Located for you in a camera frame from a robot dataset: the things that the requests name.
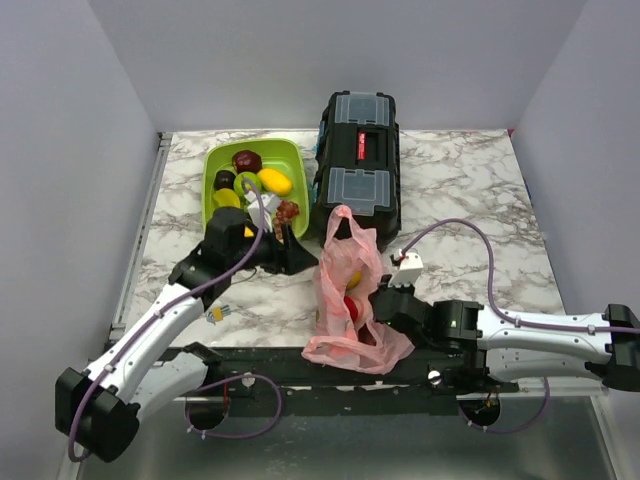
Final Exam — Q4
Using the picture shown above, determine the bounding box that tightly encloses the yellow fake mango upper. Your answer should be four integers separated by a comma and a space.
257, 168, 293, 197

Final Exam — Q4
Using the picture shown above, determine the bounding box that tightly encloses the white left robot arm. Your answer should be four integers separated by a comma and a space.
54, 207, 318, 462

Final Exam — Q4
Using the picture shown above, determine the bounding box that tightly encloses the black plastic toolbox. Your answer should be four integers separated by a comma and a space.
310, 91, 401, 251

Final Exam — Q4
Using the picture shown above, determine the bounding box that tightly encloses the yellow fake starfruit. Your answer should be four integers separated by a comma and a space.
212, 188, 242, 209

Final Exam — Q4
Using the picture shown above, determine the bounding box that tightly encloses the green plastic tray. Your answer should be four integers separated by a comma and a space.
201, 138, 310, 240

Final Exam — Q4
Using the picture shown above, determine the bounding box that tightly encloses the pink plastic bag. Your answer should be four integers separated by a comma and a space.
302, 205, 414, 375

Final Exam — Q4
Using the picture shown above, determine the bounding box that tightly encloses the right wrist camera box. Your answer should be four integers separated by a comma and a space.
388, 251, 424, 288

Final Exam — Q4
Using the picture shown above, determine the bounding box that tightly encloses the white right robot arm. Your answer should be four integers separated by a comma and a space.
369, 283, 639, 392

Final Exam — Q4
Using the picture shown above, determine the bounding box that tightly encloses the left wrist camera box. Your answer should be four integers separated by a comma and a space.
245, 191, 281, 232

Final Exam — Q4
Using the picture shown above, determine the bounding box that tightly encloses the red fake grape bunch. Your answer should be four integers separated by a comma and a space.
273, 200, 300, 226

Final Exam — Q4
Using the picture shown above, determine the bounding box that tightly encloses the dark red fake apple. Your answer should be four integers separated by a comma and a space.
232, 150, 263, 173

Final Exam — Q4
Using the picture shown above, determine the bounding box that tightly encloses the green fake apple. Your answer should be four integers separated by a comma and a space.
234, 171, 262, 198

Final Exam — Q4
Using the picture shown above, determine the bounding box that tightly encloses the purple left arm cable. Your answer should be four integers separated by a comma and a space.
67, 179, 266, 462

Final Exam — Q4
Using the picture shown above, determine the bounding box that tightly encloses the red yellow fake apple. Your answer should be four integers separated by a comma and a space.
343, 295, 362, 323

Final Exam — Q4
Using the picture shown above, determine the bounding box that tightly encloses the dark purple fake plum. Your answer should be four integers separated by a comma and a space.
213, 170, 236, 191

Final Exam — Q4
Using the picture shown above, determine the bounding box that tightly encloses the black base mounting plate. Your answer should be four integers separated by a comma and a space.
159, 342, 518, 416

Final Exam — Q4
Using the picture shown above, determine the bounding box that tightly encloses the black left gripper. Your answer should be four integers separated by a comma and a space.
228, 222, 318, 275

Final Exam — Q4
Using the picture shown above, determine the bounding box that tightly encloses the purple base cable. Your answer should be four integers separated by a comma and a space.
455, 374, 551, 436
184, 372, 283, 442

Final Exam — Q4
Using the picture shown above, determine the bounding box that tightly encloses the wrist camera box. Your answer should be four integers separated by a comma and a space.
245, 191, 281, 232
388, 251, 424, 288

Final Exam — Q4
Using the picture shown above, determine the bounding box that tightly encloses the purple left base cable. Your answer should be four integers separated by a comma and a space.
184, 372, 283, 442

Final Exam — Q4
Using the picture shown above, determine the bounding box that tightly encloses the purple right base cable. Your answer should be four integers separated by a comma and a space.
455, 374, 551, 436

